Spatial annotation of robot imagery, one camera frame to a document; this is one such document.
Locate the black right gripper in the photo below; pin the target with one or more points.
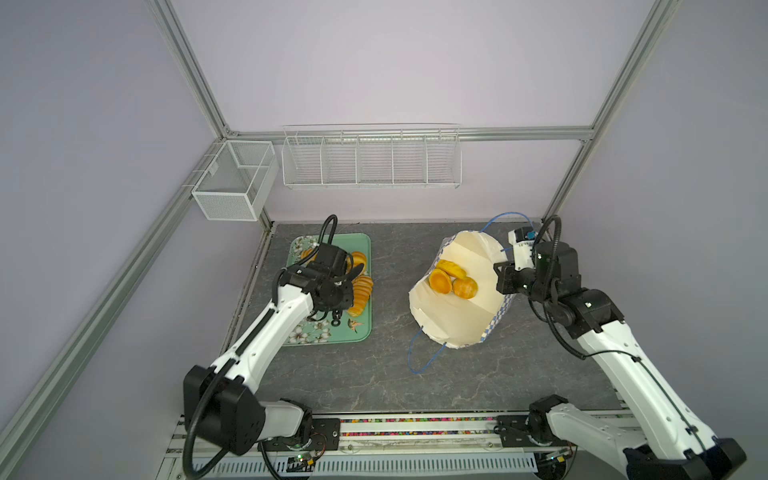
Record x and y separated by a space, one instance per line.
506 275

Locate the oval fake bread roll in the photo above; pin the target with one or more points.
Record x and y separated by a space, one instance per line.
452 269

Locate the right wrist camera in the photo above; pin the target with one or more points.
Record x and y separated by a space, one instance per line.
521 240

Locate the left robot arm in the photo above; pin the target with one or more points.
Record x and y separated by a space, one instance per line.
222 412

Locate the checkered paper bag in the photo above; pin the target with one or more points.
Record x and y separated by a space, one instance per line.
456 303

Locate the round fake bread roll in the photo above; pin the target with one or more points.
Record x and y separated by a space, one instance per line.
440 281

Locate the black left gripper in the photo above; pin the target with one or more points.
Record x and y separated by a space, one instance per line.
347 289

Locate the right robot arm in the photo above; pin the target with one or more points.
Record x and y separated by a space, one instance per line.
672 442

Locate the long white wire basket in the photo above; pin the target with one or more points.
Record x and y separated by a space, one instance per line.
389 155

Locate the ridged fake bread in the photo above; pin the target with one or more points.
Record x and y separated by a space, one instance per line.
359 258
362 290

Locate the small white mesh basket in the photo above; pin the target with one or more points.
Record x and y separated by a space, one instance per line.
237 181

